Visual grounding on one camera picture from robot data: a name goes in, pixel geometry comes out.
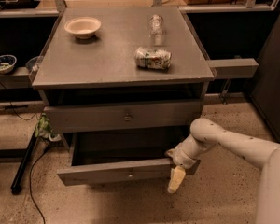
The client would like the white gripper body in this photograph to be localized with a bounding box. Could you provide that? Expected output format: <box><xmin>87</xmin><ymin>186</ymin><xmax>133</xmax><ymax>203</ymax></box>
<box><xmin>171</xmin><ymin>135</ymin><xmax>214</xmax><ymax>169</ymax></box>

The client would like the grey drawer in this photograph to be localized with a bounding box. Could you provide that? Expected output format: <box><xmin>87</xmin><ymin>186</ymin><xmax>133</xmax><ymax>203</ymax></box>
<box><xmin>45</xmin><ymin>100</ymin><xmax>203</xmax><ymax>133</ymax></box>
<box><xmin>57</xmin><ymin>126</ymin><xmax>189</xmax><ymax>186</ymax></box>

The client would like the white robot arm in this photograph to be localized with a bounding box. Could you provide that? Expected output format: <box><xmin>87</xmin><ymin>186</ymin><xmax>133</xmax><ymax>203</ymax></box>
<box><xmin>166</xmin><ymin>118</ymin><xmax>280</xmax><ymax>224</ymax></box>

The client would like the grey drawer cabinet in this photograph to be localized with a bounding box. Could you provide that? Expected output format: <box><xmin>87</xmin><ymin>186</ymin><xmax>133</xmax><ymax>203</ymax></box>
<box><xmin>31</xmin><ymin>6</ymin><xmax>216</xmax><ymax>183</ymax></box>

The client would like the grey top drawer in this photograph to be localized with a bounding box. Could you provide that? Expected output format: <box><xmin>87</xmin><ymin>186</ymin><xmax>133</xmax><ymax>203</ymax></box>
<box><xmin>45</xmin><ymin>100</ymin><xmax>203</xmax><ymax>133</ymax></box>

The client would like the grey side shelf block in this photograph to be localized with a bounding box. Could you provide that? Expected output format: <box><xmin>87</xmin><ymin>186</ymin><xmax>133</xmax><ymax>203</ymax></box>
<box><xmin>207</xmin><ymin>58</ymin><xmax>259</xmax><ymax>79</ymax></box>

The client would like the crushed green white can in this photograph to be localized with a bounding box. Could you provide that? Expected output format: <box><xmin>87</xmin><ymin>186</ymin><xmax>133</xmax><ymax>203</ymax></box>
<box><xmin>134</xmin><ymin>47</ymin><xmax>172</xmax><ymax>70</ymax></box>

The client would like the green white bag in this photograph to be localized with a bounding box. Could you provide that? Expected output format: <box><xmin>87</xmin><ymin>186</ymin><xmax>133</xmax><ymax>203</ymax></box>
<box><xmin>35</xmin><ymin>113</ymin><xmax>61</xmax><ymax>142</ymax></box>

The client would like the clear plastic bottle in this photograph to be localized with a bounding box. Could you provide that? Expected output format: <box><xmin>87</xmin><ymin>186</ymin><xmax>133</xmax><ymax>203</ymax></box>
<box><xmin>149</xmin><ymin>14</ymin><xmax>163</xmax><ymax>46</ymax></box>

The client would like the beige bowl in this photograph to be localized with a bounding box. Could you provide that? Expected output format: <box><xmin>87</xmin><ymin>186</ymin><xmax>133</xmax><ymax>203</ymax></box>
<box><xmin>64</xmin><ymin>17</ymin><xmax>102</xmax><ymax>39</ymax></box>

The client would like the black pole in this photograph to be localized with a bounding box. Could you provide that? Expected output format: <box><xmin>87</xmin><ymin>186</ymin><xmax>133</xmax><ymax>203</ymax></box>
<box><xmin>10</xmin><ymin>133</ymin><xmax>36</xmax><ymax>195</ymax></box>

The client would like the clear glass bowl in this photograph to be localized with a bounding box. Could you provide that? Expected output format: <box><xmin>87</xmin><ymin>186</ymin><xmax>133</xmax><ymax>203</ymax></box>
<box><xmin>25</xmin><ymin>56</ymin><xmax>43</xmax><ymax>73</ymax></box>

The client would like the grey left counter shelf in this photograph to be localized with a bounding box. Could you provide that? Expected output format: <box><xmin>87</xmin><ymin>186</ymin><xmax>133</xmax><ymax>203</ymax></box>
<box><xmin>0</xmin><ymin>67</ymin><xmax>31</xmax><ymax>90</ymax></box>

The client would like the blue patterned bowl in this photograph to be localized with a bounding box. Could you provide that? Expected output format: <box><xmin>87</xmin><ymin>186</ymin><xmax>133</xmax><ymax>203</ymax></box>
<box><xmin>0</xmin><ymin>54</ymin><xmax>17</xmax><ymax>74</ymax></box>

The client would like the black floor cable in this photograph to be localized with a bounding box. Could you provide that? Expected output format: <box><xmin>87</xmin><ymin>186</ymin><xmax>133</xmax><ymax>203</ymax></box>
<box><xmin>28</xmin><ymin>145</ymin><xmax>50</xmax><ymax>224</ymax></box>

